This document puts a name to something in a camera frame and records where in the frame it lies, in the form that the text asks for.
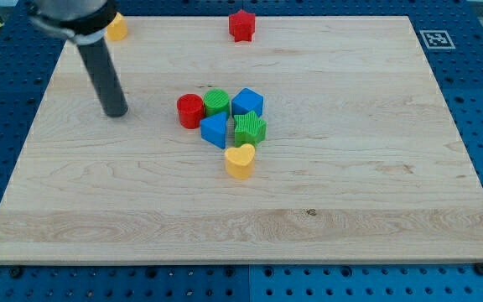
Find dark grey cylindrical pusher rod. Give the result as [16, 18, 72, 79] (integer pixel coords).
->
[78, 38, 128, 117]

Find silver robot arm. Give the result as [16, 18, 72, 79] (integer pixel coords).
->
[27, 0, 128, 117]

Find yellow heart block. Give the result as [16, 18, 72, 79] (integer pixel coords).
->
[224, 143, 256, 180]

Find wooden board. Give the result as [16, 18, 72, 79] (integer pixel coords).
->
[0, 16, 483, 266]

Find yellow block at back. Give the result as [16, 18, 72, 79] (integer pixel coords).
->
[105, 13, 128, 41]

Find red cylinder block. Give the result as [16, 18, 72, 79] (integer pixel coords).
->
[177, 94, 205, 129]

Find green cylinder block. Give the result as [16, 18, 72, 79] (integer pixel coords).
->
[203, 89, 231, 117]

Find blue triangle block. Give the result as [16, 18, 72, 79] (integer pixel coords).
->
[200, 112, 227, 149]

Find red star block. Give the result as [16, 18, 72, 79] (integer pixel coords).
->
[228, 9, 256, 42]

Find blue cube block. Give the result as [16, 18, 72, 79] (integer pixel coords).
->
[231, 88, 264, 117]

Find green star block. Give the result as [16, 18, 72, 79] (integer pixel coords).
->
[234, 111, 267, 148]

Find white fiducial marker tag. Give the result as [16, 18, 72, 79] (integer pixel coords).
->
[419, 29, 455, 49]

